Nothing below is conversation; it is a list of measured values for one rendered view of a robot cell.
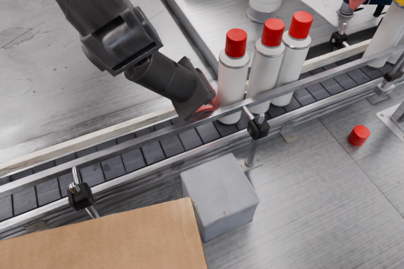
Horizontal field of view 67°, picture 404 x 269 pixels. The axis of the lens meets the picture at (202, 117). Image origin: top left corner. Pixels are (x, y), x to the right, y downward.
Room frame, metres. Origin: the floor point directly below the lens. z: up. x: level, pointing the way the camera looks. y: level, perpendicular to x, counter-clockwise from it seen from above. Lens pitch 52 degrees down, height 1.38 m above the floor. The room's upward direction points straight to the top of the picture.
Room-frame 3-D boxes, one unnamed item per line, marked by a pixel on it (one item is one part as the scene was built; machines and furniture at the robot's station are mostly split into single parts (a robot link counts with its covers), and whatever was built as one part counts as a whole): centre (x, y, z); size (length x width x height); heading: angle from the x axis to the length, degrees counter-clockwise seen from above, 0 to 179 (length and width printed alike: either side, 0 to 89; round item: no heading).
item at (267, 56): (0.42, -0.12, 0.98); 0.05 x 0.05 x 0.20
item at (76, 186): (0.20, 0.19, 0.91); 0.07 x 0.03 x 0.16; 24
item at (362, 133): (0.36, -0.33, 0.85); 0.03 x 0.03 x 0.03
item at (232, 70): (0.39, -0.05, 0.98); 0.05 x 0.05 x 0.20
